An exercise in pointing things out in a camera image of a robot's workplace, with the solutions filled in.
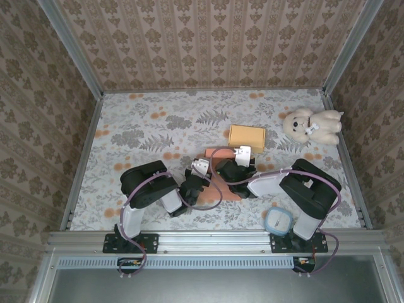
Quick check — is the pink paper box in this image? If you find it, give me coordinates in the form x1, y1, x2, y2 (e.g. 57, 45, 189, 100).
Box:
195, 147, 258, 202

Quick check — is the yellow paper box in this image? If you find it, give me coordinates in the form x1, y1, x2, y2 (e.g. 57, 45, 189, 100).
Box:
227, 124, 266, 154

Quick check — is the white square blue-rimmed container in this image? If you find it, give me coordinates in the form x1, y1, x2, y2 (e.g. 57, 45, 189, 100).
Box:
264, 206, 292, 236

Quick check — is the floral patterned tablecloth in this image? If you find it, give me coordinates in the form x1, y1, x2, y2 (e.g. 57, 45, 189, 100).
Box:
69, 90, 362, 231

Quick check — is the cream plush dog toy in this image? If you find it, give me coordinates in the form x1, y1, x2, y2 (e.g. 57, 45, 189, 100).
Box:
282, 107, 343, 146

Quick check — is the small controller board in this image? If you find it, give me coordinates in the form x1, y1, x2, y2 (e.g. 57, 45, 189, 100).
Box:
117, 257, 143, 275
292, 256, 316, 273

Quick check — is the grey metal panel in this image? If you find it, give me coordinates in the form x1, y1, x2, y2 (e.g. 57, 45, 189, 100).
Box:
47, 268, 389, 303

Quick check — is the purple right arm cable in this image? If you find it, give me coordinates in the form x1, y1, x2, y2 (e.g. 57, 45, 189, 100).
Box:
210, 146, 343, 278

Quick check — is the aluminium table edge rail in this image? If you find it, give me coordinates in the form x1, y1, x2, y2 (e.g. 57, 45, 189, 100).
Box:
47, 230, 388, 253

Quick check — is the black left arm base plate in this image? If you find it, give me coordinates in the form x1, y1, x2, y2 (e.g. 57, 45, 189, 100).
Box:
103, 232, 159, 253

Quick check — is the grey slotted cable duct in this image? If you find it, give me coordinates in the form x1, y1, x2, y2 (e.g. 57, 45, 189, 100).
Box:
58, 256, 294, 270

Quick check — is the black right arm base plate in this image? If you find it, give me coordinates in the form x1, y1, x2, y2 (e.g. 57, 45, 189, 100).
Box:
270, 232, 329, 253

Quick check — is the aluminium side rail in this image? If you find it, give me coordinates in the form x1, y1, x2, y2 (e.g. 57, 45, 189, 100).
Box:
59, 94, 105, 231
321, 91, 373, 230

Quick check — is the aluminium frame post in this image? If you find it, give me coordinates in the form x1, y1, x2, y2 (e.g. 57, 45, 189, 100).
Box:
37, 0, 105, 98
321, 0, 384, 95

